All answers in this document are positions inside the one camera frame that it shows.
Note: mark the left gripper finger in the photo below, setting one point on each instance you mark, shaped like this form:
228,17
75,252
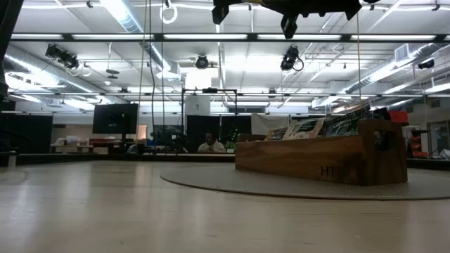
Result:
220,14

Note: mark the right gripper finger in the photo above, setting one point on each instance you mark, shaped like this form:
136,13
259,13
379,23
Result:
289,26

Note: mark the vanilla caramel tea packet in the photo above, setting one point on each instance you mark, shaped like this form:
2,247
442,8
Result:
305,129

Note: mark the blueberry tea packet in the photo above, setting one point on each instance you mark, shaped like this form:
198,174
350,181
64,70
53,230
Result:
381,113
346,123

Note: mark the wooden tea organiser box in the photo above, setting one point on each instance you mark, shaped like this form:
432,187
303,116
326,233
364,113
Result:
299,158

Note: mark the black overhead light bar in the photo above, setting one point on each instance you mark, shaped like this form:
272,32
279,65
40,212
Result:
253,37

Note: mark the white square column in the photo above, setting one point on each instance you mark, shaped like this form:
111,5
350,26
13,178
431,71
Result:
197,105

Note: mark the white hanging sheet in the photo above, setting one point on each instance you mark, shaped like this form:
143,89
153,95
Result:
267,123

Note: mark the black partition panel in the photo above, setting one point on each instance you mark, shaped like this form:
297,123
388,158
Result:
28,135
197,124

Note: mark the small green potted plant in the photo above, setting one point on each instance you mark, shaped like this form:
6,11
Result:
230,144

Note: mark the person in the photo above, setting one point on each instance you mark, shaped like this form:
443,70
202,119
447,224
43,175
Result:
211,145

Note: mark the red storage bin row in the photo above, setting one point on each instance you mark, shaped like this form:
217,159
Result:
399,116

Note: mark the black computer monitor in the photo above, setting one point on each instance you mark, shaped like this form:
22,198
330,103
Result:
115,118

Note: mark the black ceiling spotlight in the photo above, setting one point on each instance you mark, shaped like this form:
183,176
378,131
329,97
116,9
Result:
63,57

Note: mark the round grey placemat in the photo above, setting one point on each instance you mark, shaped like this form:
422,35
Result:
246,187

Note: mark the shelf with orange bins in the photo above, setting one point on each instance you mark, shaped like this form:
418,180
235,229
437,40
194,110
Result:
418,144

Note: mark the light wooden desk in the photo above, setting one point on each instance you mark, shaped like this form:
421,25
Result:
75,149

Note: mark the small grey cylinder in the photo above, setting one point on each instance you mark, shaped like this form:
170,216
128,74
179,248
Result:
12,160

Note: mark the round black ceiling camera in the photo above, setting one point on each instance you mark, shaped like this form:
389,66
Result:
202,62

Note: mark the thin black overhead rail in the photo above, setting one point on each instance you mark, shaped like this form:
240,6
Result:
316,94

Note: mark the black metal frame stand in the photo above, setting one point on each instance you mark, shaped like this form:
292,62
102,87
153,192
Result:
210,90

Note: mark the small black ceiling camera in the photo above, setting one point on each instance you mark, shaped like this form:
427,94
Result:
426,64

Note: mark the black aluminium table frame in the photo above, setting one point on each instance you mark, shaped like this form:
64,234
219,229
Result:
105,158

